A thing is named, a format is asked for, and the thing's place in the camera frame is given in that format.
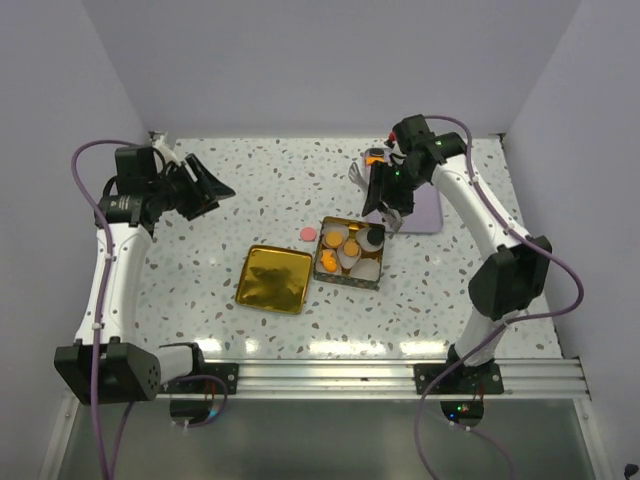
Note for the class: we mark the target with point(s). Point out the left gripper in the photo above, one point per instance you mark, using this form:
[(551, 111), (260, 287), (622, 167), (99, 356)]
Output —
[(199, 202)]

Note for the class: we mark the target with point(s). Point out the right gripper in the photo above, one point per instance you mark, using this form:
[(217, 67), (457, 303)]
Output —
[(379, 191)]

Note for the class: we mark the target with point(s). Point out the green cookie tin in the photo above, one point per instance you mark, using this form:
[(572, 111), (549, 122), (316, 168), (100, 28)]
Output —
[(357, 232)]

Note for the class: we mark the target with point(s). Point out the pink round cookie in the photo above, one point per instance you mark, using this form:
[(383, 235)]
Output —
[(308, 234)]

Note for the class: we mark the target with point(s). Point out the gold tin lid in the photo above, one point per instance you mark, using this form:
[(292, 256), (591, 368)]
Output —
[(274, 279)]

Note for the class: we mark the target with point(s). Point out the metal tongs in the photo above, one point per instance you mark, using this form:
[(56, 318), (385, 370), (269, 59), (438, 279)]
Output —
[(373, 190)]

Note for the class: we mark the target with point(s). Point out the orange star cookie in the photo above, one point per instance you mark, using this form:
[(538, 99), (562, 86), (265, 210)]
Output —
[(329, 262)]

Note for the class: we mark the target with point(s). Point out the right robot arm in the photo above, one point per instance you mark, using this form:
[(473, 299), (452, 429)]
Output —
[(514, 264)]

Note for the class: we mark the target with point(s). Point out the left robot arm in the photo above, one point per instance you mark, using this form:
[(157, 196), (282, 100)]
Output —
[(104, 365)]

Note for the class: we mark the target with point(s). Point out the orange flower cookie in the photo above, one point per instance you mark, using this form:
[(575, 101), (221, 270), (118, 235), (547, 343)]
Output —
[(370, 160)]

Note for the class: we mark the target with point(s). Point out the purple tray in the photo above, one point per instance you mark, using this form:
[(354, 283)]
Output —
[(427, 217)]

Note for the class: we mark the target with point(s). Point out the white paper cup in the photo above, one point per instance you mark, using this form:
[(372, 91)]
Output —
[(334, 227), (320, 268), (366, 269), (347, 262)]

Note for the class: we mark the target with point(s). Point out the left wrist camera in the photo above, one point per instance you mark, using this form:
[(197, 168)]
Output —
[(165, 144)]

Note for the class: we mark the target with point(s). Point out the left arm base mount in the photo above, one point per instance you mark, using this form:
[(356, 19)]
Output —
[(213, 378)]

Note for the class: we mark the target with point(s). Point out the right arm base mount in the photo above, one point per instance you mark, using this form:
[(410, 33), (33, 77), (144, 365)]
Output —
[(450, 377)]

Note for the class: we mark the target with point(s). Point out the aluminium front rail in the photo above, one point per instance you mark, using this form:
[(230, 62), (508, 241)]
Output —
[(379, 379)]

